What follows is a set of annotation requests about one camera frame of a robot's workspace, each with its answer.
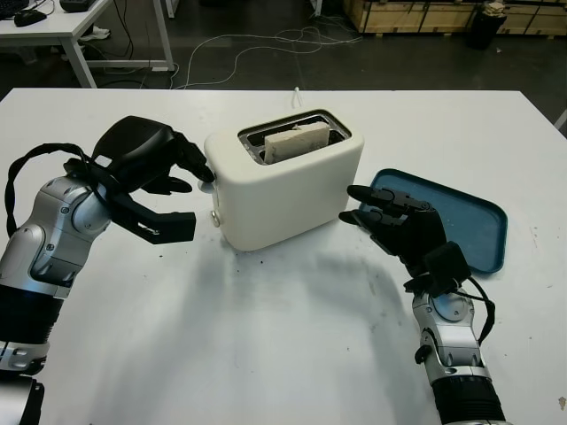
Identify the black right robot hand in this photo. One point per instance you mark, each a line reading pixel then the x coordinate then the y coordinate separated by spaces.
pixel 416 230

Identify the stacked wooden crates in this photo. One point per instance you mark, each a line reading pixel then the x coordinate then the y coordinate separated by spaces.
pixel 398 15

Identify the crumpled brown paper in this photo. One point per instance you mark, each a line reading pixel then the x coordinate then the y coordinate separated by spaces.
pixel 495 7

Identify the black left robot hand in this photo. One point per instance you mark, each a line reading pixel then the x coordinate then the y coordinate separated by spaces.
pixel 133 146

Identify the blue plastic tray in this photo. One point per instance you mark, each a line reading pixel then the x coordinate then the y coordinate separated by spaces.
pixel 478 226

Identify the slice of white bread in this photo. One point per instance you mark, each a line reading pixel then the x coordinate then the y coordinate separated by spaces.
pixel 294 142

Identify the white toaster lever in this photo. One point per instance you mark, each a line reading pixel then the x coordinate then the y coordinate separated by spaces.
pixel 207 186

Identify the black computer mouse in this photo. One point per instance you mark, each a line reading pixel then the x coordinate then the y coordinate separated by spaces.
pixel 29 18

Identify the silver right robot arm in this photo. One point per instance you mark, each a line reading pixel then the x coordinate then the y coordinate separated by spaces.
pixel 452 341

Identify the cream white two-slot toaster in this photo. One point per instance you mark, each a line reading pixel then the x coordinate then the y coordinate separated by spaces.
pixel 279 199

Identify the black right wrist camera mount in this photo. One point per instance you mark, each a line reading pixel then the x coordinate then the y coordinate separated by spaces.
pixel 447 265

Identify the black desktop device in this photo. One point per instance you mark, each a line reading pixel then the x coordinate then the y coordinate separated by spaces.
pixel 77 4

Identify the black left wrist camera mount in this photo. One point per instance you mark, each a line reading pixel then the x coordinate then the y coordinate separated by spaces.
pixel 173 228

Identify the white shoes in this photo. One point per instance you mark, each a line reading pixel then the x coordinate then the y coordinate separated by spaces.
pixel 95 33

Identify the silver toaster dial knob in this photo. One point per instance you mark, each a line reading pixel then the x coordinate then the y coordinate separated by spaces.
pixel 215 218

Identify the white furniture frame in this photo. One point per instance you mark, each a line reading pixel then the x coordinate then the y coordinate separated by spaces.
pixel 561 116

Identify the white office desk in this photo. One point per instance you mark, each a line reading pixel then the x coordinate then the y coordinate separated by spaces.
pixel 59 24

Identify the black trash bin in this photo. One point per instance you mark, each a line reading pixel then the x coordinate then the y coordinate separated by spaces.
pixel 485 28

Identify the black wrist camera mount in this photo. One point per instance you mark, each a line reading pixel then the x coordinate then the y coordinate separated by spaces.
pixel 447 265
pixel 173 228

